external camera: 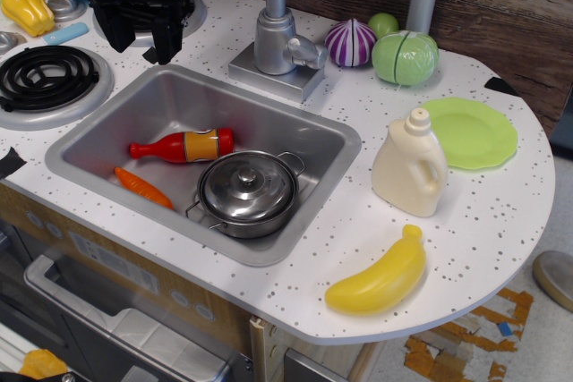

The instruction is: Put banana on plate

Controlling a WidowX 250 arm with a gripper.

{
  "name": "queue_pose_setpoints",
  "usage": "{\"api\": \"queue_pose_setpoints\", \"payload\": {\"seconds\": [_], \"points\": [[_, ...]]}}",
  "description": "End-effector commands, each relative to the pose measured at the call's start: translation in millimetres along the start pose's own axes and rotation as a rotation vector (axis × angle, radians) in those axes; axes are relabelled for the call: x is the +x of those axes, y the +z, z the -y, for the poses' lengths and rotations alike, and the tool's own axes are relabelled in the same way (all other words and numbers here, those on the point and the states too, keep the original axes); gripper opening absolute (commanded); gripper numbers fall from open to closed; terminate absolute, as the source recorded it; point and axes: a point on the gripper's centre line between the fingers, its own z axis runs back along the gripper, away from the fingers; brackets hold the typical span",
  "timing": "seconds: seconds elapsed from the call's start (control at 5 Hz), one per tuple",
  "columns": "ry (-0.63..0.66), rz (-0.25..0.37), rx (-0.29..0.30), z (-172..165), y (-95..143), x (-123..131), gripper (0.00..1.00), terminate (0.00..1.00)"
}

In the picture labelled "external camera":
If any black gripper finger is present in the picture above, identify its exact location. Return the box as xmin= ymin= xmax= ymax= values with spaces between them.
xmin=91 ymin=0 xmax=135 ymax=53
xmin=151 ymin=9 xmax=186 ymax=64

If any yellow toy banana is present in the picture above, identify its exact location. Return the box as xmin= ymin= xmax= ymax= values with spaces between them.
xmin=325 ymin=225 xmax=426 ymax=315

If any light green plastic plate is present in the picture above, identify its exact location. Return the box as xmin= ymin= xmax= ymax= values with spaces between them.
xmin=423 ymin=98 xmax=517 ymax=170

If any back right stove burner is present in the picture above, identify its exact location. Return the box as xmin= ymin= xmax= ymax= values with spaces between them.
xmin=98 ymin=0 xmax=206 ymax=48

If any black tape patch near burner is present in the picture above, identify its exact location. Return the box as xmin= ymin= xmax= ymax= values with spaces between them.
xmin=142 ymin=47 xmax=158 ymax=64

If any silver sink basin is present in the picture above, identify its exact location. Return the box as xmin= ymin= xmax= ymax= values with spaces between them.
xmin=46 ymin=65 xmax=361 ymax=267

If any yellow toy bell pepper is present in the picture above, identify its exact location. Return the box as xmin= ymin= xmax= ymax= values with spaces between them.
xmin=1 ymin=0 xmax=55 ymax=37

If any silver stove knob at edge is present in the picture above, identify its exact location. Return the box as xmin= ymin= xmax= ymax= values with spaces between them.
xmin=0 ymin=31 xmax=26 ymax=56

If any silver toy faucet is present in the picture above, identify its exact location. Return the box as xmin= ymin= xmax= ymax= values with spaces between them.
xmin=228 ymin=0 xmax=328 ymax=103

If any red toy ketchup bottle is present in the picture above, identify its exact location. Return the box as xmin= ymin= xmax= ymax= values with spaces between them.
xmin=129 ymin=128 xmax=235 ymax=164

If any orange toy carrot in sink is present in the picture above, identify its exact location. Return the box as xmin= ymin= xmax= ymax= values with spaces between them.
xmin=114 ymin=167 xmax=174 ymax=210

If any black tape patch left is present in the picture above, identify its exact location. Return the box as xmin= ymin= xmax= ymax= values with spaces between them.
xmin=0 ymin=147 xmax=26 ymax=180

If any stainless steel lidded pot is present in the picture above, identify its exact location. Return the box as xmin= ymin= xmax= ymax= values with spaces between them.
xmin=185 ymin=150 xmax=306 ymax=240

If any purple toy onion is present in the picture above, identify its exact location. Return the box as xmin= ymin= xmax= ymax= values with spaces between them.
xmin=325 ymin=19 xmax=377 ymax=67

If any small green toy ball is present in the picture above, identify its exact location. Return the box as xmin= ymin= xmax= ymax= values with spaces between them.
xmin=367 ymin=13 xmax=399 ymax=39

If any green toy cabbage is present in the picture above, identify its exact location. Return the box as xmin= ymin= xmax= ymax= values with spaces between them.
xmin=372 ymin=30 xmax=440 ymax=86

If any cream toy detergent bottle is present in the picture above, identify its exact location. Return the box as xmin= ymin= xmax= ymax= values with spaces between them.
xmin=372 ymin=107 xmax=449 ymax=217

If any black tape patch right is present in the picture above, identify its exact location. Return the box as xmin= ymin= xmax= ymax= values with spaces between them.
xmin=484 ymin=77 xmax=519 ymax=97

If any yellow object at bottom left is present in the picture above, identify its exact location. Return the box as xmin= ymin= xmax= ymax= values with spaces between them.
xmin=18 ymin=349 xmax=68 ymax=380

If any round metal stand base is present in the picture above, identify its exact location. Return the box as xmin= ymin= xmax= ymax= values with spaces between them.
xmin=533 ymin=250 xmax=572 ymax=311

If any light blue toy utensil handle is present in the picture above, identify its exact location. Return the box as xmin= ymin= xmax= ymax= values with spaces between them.
xmin=41 ymin=22 xmax=90 ymax=46

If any oven door with handle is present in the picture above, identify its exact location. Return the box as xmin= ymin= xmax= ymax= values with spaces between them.
xmin=24 ymin=255 xmax=231 ymax=381

